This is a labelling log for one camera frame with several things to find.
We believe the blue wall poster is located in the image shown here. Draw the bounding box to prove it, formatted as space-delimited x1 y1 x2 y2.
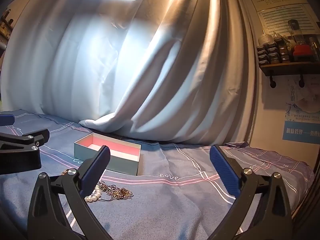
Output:
282 77 320 145

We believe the white paper notice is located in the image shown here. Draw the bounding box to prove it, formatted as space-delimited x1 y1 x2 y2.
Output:
240 0 320 36

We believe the dark metal chain necklace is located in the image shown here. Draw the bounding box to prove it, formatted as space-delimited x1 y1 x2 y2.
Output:
98 181 134 202

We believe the white pearl bracelet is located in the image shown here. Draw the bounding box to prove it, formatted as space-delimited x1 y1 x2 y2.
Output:
84 185 102 203

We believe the teal box with pink lining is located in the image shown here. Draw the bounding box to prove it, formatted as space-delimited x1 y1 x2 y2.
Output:
74 133 142 176

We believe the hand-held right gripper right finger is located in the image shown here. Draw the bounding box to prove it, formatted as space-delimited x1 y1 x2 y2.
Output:
209 144 293 240

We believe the stack of small dark jars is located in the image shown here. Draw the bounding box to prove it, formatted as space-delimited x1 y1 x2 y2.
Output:
257 40 293 65

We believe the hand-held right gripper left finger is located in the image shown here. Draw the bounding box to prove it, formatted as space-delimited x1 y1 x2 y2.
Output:
27 145 113 240

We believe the pale blue curtain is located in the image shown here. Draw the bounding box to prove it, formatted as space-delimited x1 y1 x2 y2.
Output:
0 0 258 146

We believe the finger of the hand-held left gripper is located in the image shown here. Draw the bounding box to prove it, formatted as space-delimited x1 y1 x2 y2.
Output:
0 114 15 126
0 129 50 153

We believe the wooden wall shelf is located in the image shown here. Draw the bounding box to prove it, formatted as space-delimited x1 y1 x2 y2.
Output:
259 61 320 88

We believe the tall clear bottle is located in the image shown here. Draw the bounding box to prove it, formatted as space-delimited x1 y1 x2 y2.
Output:
287 19 306 47

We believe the red container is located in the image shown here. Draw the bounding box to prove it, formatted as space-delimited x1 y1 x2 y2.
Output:
293 45 314 56

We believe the cluttered background shelf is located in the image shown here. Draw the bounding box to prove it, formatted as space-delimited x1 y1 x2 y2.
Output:
0 7 13 37

